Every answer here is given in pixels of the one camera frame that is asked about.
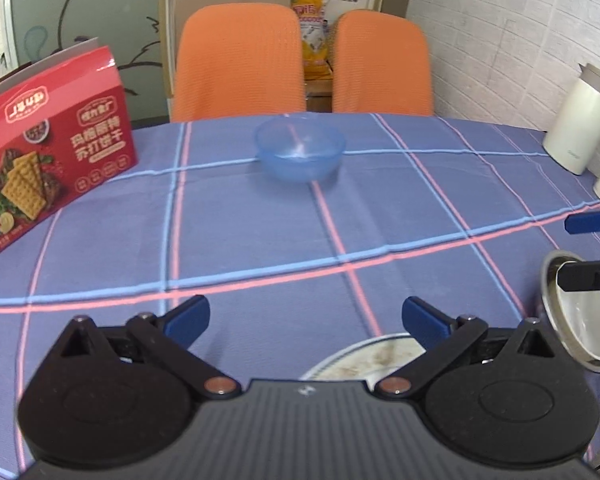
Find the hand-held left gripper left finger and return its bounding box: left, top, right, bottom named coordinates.
left=60, top=295, right=243, bottom=400

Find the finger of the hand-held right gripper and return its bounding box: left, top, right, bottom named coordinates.
left=564, top=209, right=600, bottom=235
left=556, top=258, right=600, bottom=293

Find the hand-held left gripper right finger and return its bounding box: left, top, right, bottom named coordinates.
left=374, top=296, right=557, bottom=400

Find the white ceramic bowl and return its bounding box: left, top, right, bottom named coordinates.
left=555, top=260, right=600, bottom=362

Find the stainless steel bowl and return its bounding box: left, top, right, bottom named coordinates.
left=539, top=250, right=600, bottom=374

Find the gold-rimmed floral plate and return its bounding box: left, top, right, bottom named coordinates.
left=300, top=335, right=427, bottom=381

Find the blue plastic bowl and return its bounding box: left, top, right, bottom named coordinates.
left=254, top=114, right=345, bottom=184

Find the white thermos jug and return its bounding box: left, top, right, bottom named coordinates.
left=542, top=62, right=600, bottom=176

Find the blue checked tablecloth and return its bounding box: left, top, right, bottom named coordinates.
left=0, top=112, right=600, bottom=480

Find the red cracker box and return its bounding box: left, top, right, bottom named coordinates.
left=0, top=37, right=140, bottom=253

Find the orange chair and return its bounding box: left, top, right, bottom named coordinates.
left=171, top=4, right=307, bottom=122
left=330, top=9, right=435, bottom=117

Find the yellow plastic bag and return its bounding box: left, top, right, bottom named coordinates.
left=290, top=0, right=332, bottom=81

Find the frosted glass panel cat drawing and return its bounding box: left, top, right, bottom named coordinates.
left=7, top=0, right=167, bottom=121

